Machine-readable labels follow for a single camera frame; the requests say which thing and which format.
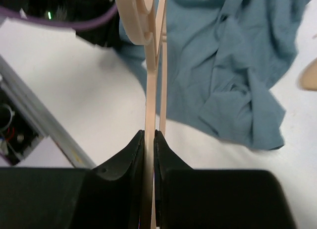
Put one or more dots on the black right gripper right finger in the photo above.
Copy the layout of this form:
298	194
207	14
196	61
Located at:
188	198

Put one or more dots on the blue t shirt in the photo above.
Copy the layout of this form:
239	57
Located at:
223	58

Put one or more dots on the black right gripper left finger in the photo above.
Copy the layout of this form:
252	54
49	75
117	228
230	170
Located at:
105	197

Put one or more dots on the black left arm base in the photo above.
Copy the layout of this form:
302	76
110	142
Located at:
18	138

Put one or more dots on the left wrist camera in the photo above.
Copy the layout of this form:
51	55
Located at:
67	10

